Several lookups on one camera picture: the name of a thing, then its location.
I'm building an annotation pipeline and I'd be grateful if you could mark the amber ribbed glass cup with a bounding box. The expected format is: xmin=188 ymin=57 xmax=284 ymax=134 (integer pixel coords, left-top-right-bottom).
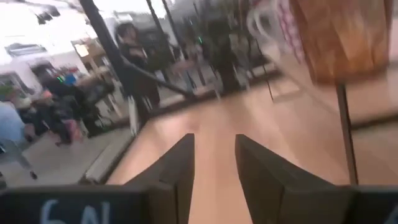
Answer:
xmin=290 ymin=0 xmax=393 ymax=85

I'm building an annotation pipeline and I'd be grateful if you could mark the red patterned blue-rimmed mug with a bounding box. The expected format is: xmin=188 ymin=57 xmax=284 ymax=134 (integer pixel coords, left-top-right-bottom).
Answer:
xmin=247 ymin=0 xmax=305 ymax=63

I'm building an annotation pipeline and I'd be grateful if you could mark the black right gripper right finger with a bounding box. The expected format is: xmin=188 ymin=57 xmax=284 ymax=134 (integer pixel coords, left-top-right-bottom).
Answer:
xmin=235 ymin=134 xmax=398 ymax=224

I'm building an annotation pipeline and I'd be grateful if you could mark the black rig frame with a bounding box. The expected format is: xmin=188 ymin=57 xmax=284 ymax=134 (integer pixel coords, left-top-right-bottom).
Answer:
xmin=79 ymin=0 xmax=282 ymax=125

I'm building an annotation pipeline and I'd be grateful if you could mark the person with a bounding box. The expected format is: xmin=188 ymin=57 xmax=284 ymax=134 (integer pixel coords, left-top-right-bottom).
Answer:
xmin=0 ymin=101 xmax=38 ymax=181
xmin=40 ymin=77 xmax=86 ymax=147
xmin=115 ymin=22 xmax=162 ymax=108

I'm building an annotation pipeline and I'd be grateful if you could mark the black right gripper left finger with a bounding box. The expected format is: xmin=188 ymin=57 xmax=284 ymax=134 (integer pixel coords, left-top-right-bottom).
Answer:
xmin=0 ymin=133 xmax=195 ymax=224

